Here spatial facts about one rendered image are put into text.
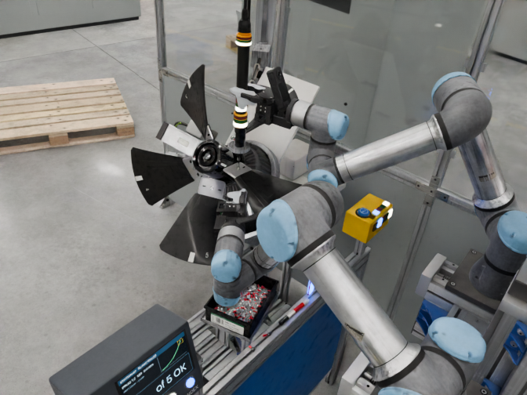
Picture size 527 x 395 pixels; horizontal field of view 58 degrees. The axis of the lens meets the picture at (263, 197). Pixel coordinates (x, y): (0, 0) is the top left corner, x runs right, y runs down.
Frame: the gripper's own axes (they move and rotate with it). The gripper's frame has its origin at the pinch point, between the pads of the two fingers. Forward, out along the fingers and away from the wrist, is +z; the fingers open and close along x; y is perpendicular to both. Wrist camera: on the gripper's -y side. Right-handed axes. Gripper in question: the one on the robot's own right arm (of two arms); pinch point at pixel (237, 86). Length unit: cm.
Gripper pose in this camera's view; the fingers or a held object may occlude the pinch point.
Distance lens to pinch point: 147.0
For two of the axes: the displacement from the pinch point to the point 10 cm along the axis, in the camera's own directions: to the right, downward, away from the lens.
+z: -8.6, -3.5, 3.7
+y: -0.8, 8.1, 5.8
